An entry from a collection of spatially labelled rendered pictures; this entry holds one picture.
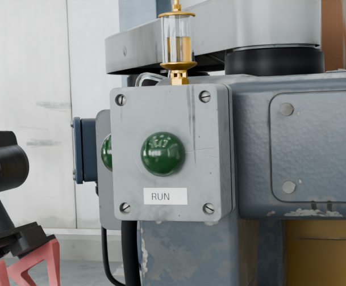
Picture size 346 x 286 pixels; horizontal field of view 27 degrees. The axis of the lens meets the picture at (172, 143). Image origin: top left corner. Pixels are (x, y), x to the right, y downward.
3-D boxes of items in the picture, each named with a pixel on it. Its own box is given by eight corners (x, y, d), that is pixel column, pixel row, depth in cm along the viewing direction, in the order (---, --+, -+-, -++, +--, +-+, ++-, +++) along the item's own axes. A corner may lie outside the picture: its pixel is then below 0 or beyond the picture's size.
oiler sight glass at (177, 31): (158, 62, 54) (156, 16, 54) (167, 64, 57) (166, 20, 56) (190, 61, 53) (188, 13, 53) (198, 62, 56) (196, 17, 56)
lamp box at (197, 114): (113, 221, 48) (108, 87, 48) (136, 210, 53) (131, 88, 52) (221, 222, 46) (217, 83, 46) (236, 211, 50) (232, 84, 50)
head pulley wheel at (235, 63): (215, 80, 62) (213, 51, 62) (236, 83, 71) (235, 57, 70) (320, 75, 59) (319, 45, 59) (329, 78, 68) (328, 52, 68)
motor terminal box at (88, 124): (73, 203, 97) (69, 117, 96) (73, 194, 107) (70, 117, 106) (134, 199, 98) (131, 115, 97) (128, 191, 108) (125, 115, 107)
